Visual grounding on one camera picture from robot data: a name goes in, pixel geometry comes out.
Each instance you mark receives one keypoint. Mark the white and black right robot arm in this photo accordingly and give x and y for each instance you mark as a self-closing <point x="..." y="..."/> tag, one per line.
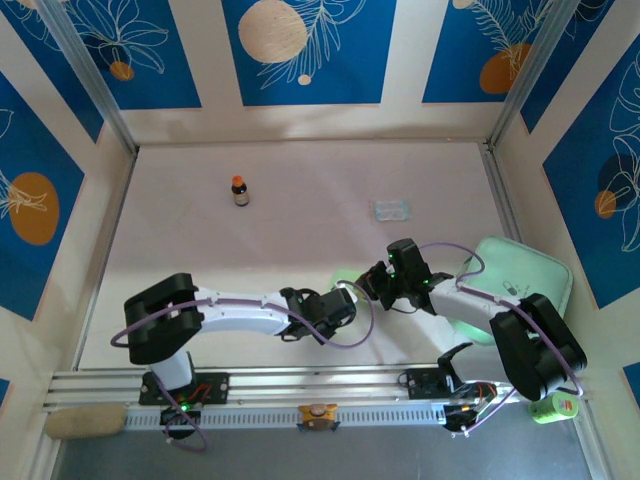
<point x="537" y="350"/>

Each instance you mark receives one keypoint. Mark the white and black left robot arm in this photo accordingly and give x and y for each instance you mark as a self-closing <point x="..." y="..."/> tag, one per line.
<point x="162" y="320"/>

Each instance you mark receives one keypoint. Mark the clear plastic packet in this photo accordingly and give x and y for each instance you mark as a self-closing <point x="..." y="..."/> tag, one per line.
<point x="390" y="210"/>

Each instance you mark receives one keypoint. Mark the yellow orange toy clip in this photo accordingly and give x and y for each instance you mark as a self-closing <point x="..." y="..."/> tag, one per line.
<point x="318" y="415"/>

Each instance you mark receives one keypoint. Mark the mint green tray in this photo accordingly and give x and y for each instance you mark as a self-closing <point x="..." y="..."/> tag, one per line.
<point x="530" y="270"/>

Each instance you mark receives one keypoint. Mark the brown bottle with orange cap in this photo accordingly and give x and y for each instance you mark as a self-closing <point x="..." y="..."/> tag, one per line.
<point x="240" y="192"/>

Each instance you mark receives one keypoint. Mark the black electronics module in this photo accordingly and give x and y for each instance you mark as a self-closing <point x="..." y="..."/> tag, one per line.
<point x="180" y="415"/>
<point x="462" y="416"/>

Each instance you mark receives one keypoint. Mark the beige foam roll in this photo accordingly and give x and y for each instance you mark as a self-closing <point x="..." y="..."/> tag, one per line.
<point x="85" y="422"/>

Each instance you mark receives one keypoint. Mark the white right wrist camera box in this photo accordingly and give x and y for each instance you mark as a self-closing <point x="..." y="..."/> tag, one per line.
<point x="390" y="272"/>

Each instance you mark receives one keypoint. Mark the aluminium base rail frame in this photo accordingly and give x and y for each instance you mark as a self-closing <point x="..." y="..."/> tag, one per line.
<point x="310" y="377"/>

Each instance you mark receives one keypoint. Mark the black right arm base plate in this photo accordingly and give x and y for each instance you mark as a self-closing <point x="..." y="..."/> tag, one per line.
<point x="420" y="382"/>

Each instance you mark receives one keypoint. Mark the aluminium table edge rail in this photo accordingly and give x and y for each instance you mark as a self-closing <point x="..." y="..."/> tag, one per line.
<point x="501" y="190"/>

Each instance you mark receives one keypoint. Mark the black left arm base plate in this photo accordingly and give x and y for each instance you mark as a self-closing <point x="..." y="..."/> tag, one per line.
<point x="215" y="387"/>

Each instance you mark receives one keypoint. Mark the aluminium corner post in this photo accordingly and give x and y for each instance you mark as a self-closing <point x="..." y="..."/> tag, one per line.
<point x="531" y="75"/>
<point x="97" y="85"/>

